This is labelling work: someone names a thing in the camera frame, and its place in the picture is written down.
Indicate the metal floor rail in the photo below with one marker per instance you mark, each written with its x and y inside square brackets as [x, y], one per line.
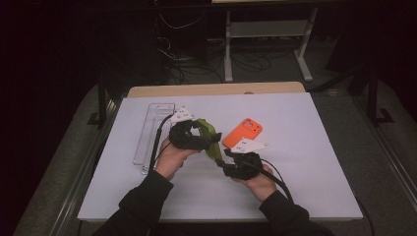
[82, 183]
[390, 164]

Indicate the person's right hand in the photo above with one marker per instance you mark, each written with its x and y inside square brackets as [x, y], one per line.
[262, 187]

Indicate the orange phone case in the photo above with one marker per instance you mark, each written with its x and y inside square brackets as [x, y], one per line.
[244, 129]

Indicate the clear plastic rack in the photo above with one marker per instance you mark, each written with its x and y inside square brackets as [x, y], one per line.
[147, 137]

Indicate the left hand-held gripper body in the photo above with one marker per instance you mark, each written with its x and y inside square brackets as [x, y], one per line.
[185, 141]

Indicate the black metal stand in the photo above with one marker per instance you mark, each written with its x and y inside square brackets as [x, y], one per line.
[373, 98]
[102, 105]

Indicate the person's left hand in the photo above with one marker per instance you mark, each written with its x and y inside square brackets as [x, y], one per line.
[172, 160]

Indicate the wooden table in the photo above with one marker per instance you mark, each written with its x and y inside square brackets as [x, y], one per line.
[213, 89]

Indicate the white table board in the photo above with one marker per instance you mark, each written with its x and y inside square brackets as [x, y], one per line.
[311, 164]

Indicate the white metal table frame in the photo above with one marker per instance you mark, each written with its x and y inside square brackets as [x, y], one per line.
[268, 29]

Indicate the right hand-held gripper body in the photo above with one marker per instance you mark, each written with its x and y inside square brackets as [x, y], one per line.
[246, 167]

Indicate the green phone case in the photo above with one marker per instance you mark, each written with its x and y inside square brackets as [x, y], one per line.
[214, 151]

